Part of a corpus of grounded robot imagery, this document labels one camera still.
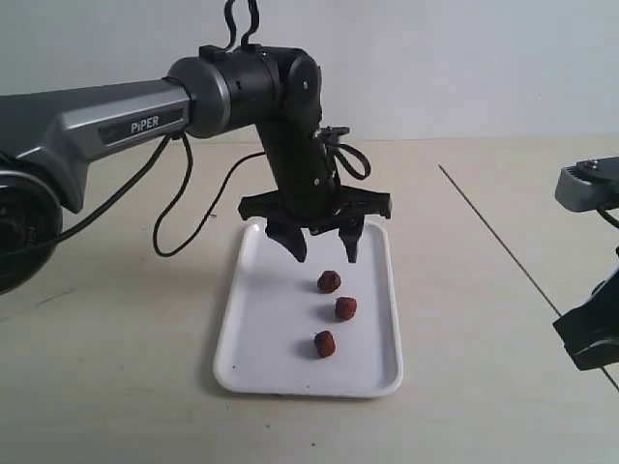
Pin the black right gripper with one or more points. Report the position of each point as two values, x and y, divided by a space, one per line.
589 332

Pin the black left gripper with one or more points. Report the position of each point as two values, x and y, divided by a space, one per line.
309 192

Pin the thin metal skewer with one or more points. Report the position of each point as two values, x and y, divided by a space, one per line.
512 256

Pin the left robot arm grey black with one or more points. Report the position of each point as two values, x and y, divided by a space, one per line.
48 141

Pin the white rectangular plastic tray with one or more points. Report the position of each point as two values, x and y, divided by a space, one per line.
274 310

